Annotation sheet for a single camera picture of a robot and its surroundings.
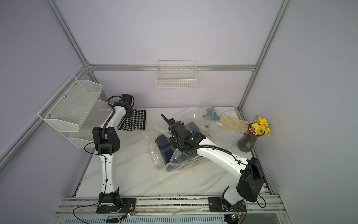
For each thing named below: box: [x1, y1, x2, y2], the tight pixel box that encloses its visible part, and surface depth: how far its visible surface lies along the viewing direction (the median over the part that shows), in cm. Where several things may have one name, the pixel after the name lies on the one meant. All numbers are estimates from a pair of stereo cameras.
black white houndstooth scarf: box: [117, 108, 146, 132], surface depth 107 cm
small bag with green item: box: [192, 105, 221, 122], surface depth 113 cm
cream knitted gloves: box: [217, 113, 250, 134], surface depth 111 cm
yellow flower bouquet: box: [248, 114, 272, 138], surface depth 80 cm
